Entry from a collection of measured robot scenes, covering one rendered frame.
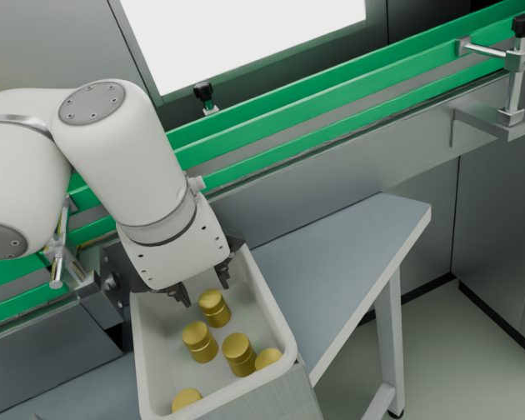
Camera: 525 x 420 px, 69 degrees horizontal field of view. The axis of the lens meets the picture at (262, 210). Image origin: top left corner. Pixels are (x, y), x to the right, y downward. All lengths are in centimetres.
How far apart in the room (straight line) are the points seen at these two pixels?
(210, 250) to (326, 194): 29
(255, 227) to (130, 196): 35
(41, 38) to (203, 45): 24
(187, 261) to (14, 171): 20
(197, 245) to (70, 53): 39
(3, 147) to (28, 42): 39
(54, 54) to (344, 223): 52
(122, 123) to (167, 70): 42
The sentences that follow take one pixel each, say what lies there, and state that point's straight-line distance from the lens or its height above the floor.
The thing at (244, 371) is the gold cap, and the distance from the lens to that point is 49.
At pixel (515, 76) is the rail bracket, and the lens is 66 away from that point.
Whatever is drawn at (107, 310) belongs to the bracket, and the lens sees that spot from 55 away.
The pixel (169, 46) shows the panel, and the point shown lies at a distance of 69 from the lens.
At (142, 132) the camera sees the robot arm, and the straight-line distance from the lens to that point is 29.
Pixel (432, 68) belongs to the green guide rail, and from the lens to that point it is 71.
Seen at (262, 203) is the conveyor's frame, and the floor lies 83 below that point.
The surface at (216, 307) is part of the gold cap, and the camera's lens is 52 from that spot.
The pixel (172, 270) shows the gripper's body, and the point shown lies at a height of 92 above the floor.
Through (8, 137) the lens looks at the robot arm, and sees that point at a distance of 32.
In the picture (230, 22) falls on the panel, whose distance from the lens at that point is 70.
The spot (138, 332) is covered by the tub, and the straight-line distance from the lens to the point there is 51.
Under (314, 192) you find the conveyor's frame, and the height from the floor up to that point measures 81.
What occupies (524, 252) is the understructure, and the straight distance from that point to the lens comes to 114.
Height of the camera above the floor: 120
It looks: 37 degrees down
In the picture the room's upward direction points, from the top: 18 degrees counter-clockwise
